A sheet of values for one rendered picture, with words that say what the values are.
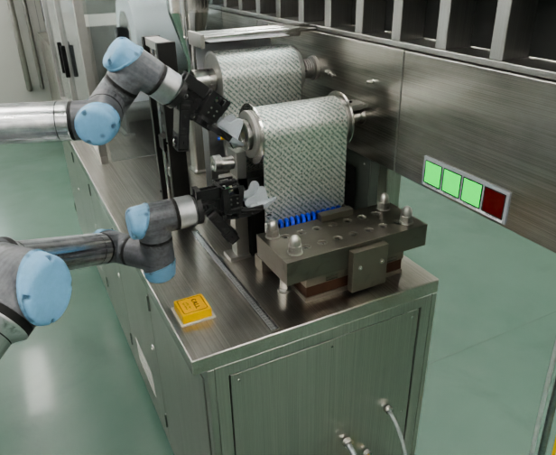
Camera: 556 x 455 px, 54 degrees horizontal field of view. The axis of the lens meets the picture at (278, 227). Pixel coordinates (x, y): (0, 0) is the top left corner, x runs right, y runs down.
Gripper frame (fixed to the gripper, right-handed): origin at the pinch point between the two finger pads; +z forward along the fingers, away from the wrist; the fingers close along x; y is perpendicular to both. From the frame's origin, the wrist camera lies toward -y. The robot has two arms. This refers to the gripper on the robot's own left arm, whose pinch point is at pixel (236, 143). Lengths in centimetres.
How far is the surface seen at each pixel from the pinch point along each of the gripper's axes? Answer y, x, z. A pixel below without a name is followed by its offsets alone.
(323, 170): 6.8, -5.4, 22.4
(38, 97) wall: -84, 551, 58
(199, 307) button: -35.4, -16.9, 5.8
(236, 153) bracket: -1.9, 2.1, 2.5
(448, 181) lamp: 19.1, -34.3, 30.8
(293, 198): -3.4, -5.4, 19.4
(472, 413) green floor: -38, -11, 148
